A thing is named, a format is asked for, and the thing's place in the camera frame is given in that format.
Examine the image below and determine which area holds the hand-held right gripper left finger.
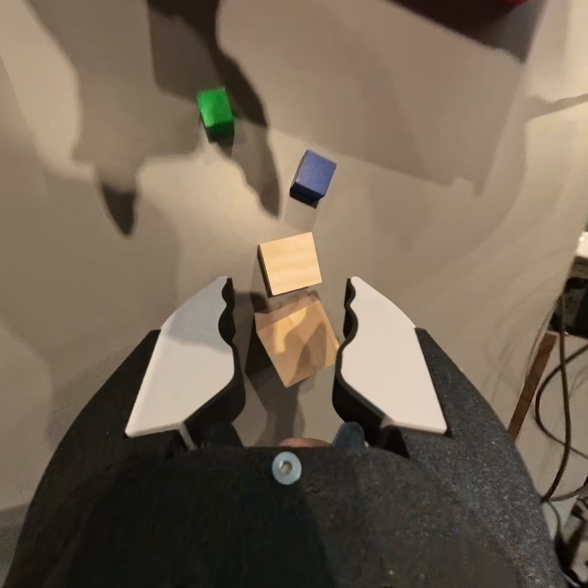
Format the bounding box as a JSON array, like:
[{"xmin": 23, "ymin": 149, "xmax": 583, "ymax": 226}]
[{"xmin": 125, "ymin": 276, "xmax": 244, "ymax": 449}]

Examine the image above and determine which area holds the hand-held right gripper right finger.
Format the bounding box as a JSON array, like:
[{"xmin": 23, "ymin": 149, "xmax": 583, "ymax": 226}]
[{"xmin": 333, "ymin": 276, "xmax": 449, "ymax": 444}]

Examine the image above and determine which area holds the blue wooden cube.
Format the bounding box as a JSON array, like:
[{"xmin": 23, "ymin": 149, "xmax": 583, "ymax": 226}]
[{"xmin": 289, "ymin": 149, "xmax": 337, "ymax": 203}]

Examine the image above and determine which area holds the large pale wooden cube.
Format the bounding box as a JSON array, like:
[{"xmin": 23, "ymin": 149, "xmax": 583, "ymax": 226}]
[{"xmin": 254, "ymin": 291, "xmax": 341, "ymax": 389}]

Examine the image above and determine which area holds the brown wooden leg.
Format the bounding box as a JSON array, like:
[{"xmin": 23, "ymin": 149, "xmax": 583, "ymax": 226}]
[{"xmin": 507, "ymin": 332, "xmax": 559, "ymax": 442}]

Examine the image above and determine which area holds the small pale wooden cube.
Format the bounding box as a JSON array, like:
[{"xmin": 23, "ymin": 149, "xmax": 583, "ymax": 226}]
[{"xmin": 257, "ymin": 232, "xmax": 322, "ymax": 297}]

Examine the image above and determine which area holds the dark box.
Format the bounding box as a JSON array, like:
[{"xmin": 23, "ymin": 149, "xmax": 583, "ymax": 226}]
[{"xmin": 549, "ymin": 275, "xmax": 588, "ymax": 337}]

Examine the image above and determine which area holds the green wooden cube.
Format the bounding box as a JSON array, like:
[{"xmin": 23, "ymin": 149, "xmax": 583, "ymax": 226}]
[{"xmin": 196, "ymin": 86, "xmax": 236, "ymax": 143}]

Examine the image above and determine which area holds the black cable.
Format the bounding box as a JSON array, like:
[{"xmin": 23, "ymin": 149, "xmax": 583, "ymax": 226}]
[
  {"xmin": 541, "ymin": 475, "xmax": 588, "ymax": 503},
  {"xmin": 534, "ymin": 294, "xmax": 588, "ymax": 448}
]

